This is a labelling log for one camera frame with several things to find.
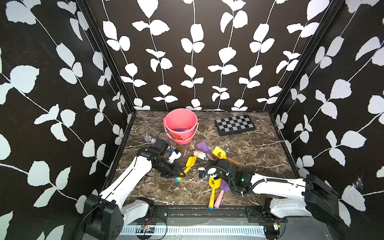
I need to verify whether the white slotted cable duct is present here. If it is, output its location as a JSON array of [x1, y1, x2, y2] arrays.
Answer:
[[120, 225, 266, 238]]

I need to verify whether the purple pointed trowel pink handle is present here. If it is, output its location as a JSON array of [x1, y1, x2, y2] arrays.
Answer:
[[175, 128, 189, 132]]

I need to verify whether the small circuit board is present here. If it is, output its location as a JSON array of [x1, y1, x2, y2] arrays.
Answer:
[[136, 225, 156, 236]]

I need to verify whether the pink plastic bucket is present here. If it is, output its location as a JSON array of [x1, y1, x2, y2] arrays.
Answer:
[[163, 109, 199, 145]]

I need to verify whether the yellow shovel blue tip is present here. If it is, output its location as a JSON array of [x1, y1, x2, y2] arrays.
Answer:
[[209, 177, 221, 210]]

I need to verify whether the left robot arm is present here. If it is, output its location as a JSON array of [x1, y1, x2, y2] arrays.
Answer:
[[77, 139, 185, 240]]

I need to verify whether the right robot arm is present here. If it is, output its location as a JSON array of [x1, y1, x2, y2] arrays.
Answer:
[[205, 160, 342, 225]]

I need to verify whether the black white checkerboard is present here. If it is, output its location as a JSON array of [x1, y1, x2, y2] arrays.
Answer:
[[214, 115, 256, 136]]

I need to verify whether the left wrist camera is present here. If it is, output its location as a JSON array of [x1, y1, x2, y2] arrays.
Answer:
[[151, 138, 182, 164]]

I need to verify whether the purple glitter microphone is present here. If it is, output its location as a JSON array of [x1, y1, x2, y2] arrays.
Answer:
[[144, 136, 157, 145]]

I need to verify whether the black front rail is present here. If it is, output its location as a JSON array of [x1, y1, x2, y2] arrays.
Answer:
[[137, 205, 284, 224]]

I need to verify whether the purple round trowel pink handle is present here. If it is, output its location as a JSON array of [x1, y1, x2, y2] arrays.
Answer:
[[214, 180, 230, 209]]

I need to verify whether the yellow shovel wooden handle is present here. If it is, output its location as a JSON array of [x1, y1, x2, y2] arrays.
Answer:
[[212, 147, 241, 166]]

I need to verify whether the purple square shovel pink handle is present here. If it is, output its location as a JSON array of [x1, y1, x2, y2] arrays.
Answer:
[[196, 141, 214, 160]]

